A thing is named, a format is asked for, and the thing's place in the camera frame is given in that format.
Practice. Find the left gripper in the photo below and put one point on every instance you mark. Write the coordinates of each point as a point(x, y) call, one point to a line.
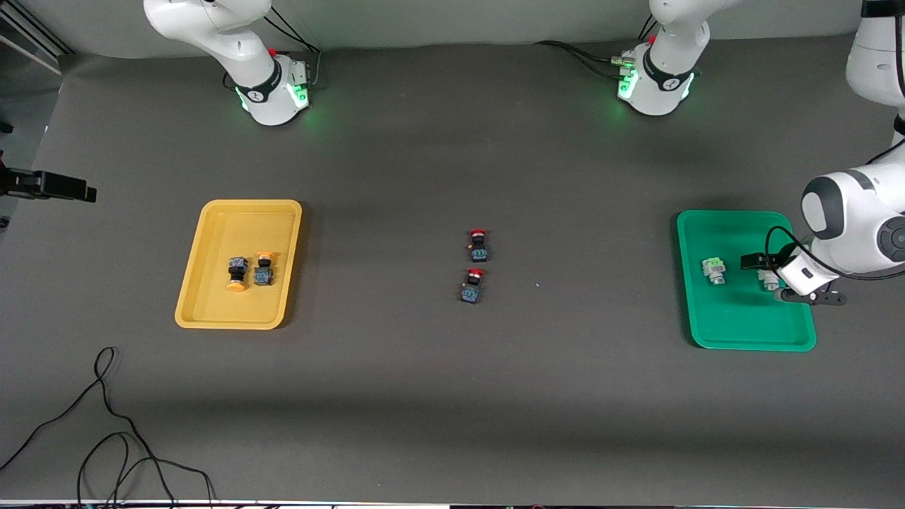
point(758, 261)

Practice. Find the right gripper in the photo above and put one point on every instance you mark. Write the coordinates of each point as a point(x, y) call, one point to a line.
point(63, 185)

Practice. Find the green button with orange block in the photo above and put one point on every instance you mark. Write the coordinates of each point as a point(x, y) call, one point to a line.
point(768, 279)

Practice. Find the yellow mushroom push button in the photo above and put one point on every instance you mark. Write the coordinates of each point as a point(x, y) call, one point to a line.
point(264, 274)
point(237, 270)

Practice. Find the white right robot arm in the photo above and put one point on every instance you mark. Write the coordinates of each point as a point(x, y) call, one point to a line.
point(261, 78)

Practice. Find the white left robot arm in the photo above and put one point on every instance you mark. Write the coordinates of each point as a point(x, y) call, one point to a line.
point(855, 212)

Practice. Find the green plastic tray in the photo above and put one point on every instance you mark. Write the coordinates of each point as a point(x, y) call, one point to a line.
point(742, 318)

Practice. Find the yellow plastic tray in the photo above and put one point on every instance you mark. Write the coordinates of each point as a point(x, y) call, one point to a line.
point(212, 233)

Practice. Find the red mushroom push button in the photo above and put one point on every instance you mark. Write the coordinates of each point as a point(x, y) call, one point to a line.
point(471, 291)
point(479, 252)

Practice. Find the dark grey table cloth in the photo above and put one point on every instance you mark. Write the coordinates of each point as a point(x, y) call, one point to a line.
point(452, 141)

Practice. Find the aluminium frame rails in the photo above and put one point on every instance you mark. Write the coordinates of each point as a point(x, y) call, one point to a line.
point(39, 30)

